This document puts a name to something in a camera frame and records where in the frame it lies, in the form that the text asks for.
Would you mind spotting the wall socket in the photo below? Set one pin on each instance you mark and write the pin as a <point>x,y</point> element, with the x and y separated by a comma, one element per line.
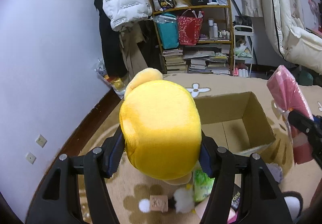
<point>41,141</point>
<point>30,158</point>

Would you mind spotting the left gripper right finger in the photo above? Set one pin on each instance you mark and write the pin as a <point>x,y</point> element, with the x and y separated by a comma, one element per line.
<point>261,200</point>

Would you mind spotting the white-haired doll plush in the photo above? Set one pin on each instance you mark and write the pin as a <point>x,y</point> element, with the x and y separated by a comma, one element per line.
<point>276,171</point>

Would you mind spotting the wall socket lower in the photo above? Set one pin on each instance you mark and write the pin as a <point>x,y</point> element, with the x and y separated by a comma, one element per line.
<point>30,158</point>

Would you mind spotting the pink cube face plush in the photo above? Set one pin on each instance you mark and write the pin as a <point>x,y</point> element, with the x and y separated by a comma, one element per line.
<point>201,207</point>

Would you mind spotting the white utility cart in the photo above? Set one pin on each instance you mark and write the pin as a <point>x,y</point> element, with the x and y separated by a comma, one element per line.
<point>243,51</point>

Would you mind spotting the pile of magazines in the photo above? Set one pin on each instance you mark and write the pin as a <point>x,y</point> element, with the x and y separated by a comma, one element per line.
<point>208,58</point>

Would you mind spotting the cardboard box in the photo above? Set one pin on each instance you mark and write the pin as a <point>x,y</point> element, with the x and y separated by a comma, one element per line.
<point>235,121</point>

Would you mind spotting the teal bag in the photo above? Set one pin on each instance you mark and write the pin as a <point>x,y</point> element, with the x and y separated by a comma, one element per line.
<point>168,30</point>

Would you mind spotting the yellow dog plush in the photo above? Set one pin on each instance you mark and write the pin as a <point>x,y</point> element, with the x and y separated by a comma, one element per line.
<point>161,127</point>

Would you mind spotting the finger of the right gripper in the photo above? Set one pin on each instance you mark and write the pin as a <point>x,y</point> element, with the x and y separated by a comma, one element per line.
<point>300,122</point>

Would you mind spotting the black hanging coat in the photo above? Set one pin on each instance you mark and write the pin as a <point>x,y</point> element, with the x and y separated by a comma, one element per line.
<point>110,44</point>

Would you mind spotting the beige patterned carpet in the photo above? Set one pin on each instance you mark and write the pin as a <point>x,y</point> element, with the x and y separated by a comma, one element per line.
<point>128,186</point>

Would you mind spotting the wooden bookshelf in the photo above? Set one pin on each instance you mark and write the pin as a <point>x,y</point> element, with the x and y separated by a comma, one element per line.
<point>216,27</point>

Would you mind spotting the green tissue pack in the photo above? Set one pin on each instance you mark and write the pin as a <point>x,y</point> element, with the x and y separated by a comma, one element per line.
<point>202,185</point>

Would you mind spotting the cream duvet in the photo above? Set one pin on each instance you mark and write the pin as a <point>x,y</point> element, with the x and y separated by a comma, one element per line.
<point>288,37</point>

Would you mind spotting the clear bag of toys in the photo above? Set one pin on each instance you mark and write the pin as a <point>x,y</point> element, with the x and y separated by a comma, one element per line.
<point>112,81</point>

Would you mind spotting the red gift bag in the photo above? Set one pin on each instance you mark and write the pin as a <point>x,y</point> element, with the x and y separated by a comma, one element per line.
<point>189,24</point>

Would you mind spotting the wall socket upper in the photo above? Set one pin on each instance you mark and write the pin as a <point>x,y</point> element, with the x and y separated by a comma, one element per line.
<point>41,141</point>

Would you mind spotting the beige trench coat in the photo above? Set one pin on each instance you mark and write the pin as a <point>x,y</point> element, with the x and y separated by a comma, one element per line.
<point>132,56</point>

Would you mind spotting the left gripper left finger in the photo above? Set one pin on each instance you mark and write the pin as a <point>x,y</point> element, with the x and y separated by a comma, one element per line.
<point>58,199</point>

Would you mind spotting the stack of books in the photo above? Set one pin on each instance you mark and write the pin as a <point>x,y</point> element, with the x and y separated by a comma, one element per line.
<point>174,61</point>

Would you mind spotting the white pompom wooden toy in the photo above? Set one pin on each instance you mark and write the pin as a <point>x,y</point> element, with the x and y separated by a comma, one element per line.
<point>182,201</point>

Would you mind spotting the pink bear plush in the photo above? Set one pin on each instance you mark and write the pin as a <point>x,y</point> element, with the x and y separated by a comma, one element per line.
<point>232,216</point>

